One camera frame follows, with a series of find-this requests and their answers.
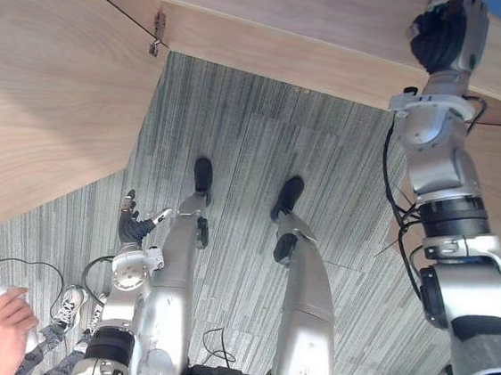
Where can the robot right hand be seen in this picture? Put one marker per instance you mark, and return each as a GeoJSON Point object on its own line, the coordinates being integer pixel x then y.
{"type": "Point", "coordinates": [440, 42]}

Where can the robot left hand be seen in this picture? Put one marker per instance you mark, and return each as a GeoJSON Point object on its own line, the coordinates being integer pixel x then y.
{"type": "Point", "coordinates": [132, 229]}

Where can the robot left arm silver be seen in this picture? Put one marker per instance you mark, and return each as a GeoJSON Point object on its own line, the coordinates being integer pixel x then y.
{"type": "Point", "coordinates": [124, 299]}

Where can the robot right arm silver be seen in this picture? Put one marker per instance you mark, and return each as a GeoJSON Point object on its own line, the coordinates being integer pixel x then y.
{"type": "Point", "coordinates": [455, 245]}

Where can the wooden office cabinet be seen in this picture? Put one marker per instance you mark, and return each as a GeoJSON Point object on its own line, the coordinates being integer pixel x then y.
{"type": "Point", "coordinates": [294, 26]}

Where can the large wooden cabinet door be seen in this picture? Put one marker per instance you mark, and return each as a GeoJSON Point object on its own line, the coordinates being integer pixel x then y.
{"type": "Point", "coordinates": [49, 99]}

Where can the metal door hinge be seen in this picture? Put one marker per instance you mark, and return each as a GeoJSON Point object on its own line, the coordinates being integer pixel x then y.
{"type": "Point", "coordinates": [159, 30]}

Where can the robot left leg silver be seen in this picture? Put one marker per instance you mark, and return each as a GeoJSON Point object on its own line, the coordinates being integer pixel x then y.
{"type": "Point", "coordinates": [176, 278]}

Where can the robot leg silver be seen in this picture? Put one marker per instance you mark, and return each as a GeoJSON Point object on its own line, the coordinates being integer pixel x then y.
{"type": "Point", "coordinates": [310, 301]}
{"type": "Point", "coordinates": [176, 278]}

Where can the white sneaker with black laces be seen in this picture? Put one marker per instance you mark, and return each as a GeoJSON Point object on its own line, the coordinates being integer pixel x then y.
{"type": "Point", "coordinates": [94, 314]}
{"type": "Point", "coordinates": [68, 307]}

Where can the person's leg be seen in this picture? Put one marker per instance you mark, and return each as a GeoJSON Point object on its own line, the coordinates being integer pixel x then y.
{"type": "Point", "coordinates": [64, 362]}
{"type": "Point", "coordinates": [38, 351]}

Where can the person's hand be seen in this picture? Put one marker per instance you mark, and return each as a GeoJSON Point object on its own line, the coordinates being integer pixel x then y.
{"type": "Point", "coordinates": [4, 332]}

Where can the robot right leg silver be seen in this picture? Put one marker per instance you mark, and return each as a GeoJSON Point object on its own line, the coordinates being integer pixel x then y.
{"type": "Point", "coordinates": [310, 301]}

